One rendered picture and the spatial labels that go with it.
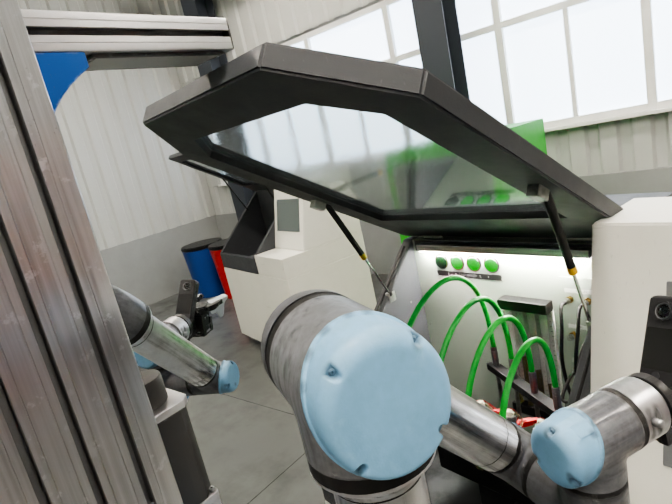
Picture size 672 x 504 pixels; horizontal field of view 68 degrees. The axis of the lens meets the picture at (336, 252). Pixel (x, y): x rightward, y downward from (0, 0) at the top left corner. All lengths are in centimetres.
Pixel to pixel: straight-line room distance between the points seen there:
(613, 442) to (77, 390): 56
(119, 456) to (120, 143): 752
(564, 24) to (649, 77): 84
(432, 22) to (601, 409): 475
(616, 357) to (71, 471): 96
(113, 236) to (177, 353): 676
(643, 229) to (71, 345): 96
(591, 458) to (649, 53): 452
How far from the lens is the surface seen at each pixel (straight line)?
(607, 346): 116
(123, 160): 800
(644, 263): 111
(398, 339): 39
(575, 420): 64
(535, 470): 74
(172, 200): 833
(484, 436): 70
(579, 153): 517
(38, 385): 56
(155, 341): 104
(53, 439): 58
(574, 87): 512
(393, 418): 40
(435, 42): 518
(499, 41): 532
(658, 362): 75
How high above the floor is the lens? 183
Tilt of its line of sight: 13 degrees down
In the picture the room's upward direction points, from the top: 12 degrees counter-clockwise
